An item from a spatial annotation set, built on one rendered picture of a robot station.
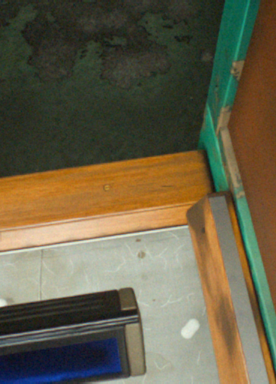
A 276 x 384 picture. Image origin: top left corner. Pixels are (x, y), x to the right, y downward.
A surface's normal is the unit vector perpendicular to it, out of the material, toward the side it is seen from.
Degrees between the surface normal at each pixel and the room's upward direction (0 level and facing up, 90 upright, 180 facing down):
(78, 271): 0
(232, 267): 0
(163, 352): 0
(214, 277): 67
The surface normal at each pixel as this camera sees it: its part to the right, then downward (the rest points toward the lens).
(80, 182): 0.00, -0.42
